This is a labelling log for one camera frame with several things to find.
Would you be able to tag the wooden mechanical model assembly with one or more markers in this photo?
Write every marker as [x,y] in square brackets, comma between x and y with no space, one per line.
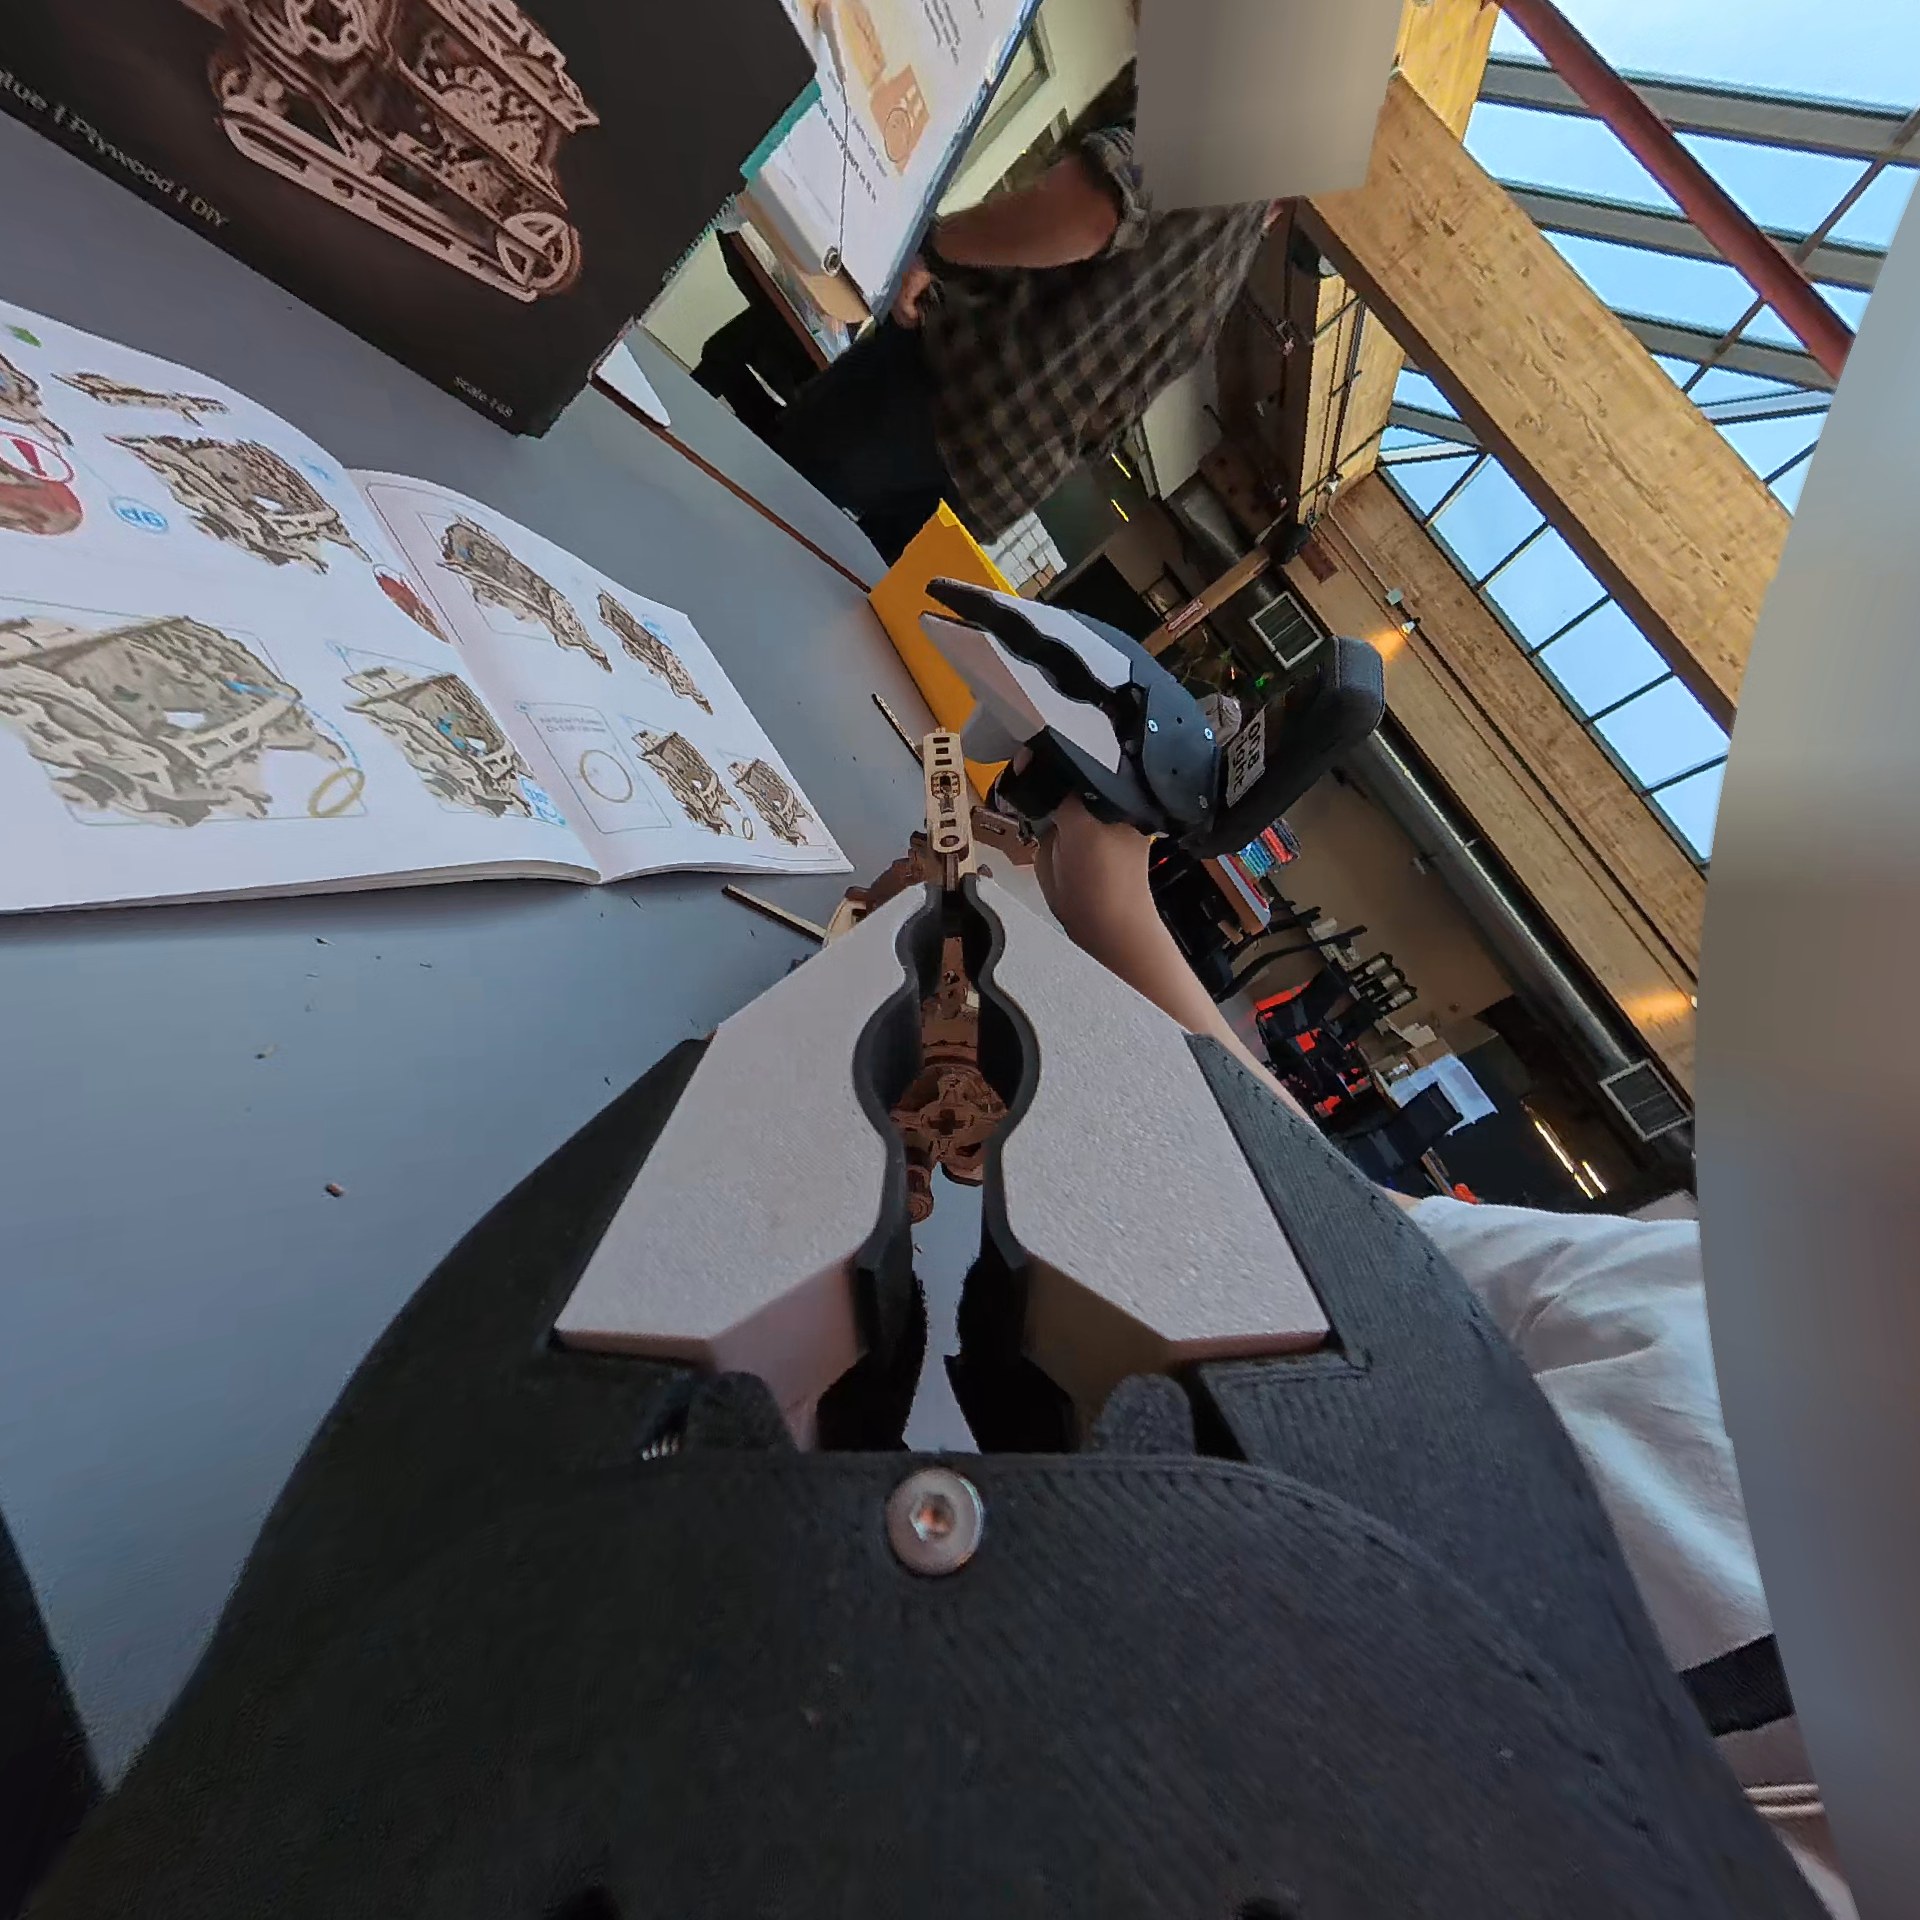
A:
[944,1103]

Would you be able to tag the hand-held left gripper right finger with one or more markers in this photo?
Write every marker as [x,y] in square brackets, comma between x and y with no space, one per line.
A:
[1154,1184]

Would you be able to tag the slim wooden model part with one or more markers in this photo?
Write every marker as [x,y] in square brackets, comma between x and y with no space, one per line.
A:
[944,802]

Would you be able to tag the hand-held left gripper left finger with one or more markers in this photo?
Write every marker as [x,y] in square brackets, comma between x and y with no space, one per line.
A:
[749,1155]

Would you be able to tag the person's right hand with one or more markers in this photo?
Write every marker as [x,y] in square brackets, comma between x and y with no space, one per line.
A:
[1096,885]

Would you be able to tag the grey wall air vent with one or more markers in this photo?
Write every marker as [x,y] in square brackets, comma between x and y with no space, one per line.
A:
[1283,628]
[1642,1098]

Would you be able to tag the black model kit box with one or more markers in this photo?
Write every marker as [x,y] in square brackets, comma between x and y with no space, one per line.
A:
[420,165]

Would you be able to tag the person's white shirt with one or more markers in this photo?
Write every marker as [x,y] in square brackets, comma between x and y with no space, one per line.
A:
[1605,1425]

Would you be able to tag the grey desk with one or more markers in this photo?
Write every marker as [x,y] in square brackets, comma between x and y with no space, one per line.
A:
[225,1080]

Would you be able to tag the yellow box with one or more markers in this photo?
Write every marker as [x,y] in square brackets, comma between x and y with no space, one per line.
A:
[937,600]

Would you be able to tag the grey ventilation duct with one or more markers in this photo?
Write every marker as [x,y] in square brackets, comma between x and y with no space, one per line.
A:
[1499,930]

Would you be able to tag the open instruction booklet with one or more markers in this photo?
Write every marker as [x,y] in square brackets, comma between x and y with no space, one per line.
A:
[374,720]

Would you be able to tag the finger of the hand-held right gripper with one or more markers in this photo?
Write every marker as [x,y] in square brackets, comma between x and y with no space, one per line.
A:
[1019,697]
[1088,645]

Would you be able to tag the black orange office chair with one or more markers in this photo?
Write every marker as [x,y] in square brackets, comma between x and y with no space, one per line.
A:
[1329,1003]

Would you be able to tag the thin wooden stick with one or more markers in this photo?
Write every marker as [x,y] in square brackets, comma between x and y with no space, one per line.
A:
[773,913]
[897,728]

